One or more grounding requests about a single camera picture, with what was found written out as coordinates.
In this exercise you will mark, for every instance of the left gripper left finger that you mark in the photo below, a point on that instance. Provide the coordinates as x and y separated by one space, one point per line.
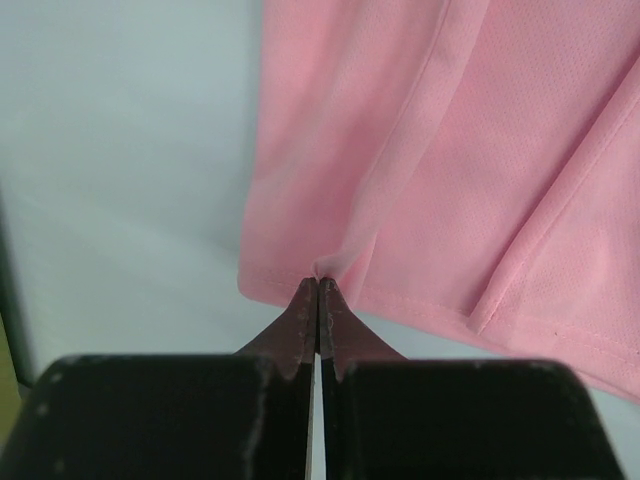
246 415

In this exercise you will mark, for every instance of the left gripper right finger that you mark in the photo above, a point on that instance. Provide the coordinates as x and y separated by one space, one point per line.
389 417

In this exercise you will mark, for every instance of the pink t shirt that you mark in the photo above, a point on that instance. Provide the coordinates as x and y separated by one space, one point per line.
466 168

